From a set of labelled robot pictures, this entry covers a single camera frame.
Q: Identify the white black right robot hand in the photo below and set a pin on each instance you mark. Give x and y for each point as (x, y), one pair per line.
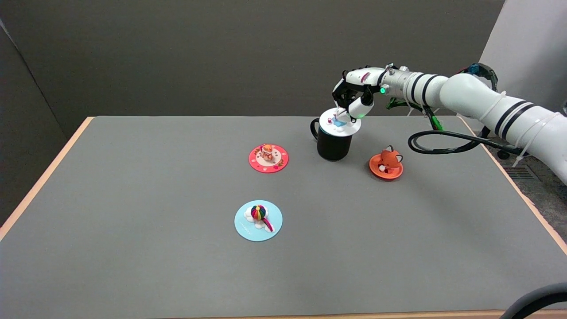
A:
(356, 79)

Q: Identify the white cup lid with figurine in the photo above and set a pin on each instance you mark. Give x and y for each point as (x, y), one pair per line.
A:
(330, 124)

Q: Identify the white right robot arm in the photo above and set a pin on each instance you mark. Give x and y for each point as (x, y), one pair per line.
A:
(469, 93)

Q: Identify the orange fox cup lid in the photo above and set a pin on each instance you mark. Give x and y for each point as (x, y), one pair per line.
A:
(386, 165)

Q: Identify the red cup lid with figurine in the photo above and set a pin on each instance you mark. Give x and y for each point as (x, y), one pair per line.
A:
(268, 158)

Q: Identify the blue cup lid with balloon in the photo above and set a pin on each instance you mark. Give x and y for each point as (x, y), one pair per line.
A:
(258, 220)

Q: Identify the black mug with teal inside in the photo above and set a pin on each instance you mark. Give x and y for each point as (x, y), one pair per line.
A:
(334, 146)

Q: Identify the floor vent grille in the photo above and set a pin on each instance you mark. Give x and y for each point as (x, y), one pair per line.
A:
(516, 173)

